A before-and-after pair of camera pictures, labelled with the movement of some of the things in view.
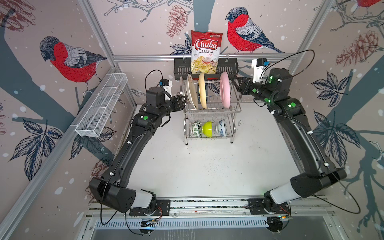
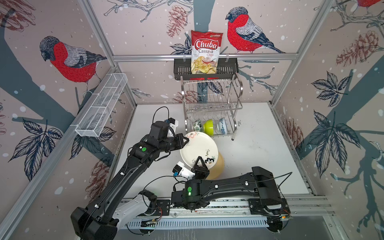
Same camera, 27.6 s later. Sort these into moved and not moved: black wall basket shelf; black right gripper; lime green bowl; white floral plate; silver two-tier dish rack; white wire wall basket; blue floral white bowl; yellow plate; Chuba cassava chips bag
Moved: yellow plate; white floral plate; black right gripper
Not moved: blue floral white bowl; lime green bowl; silver two-tier dish rack; Chuba cassava chips bag; white wire wall basket; black wall basket shelf
